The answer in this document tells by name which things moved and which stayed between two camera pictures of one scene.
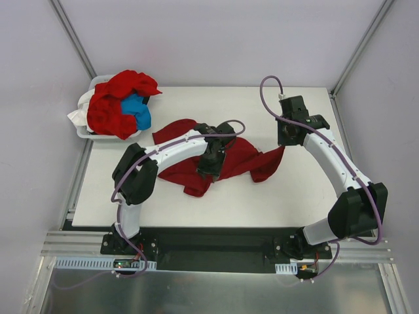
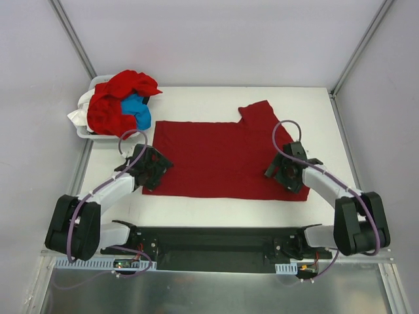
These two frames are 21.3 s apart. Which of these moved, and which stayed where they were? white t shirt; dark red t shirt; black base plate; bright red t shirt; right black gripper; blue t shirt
Moved: right black gripper; dark red t shirt
Stayed: blue t shirt; bright red t shirt; white t shirt; black base plate
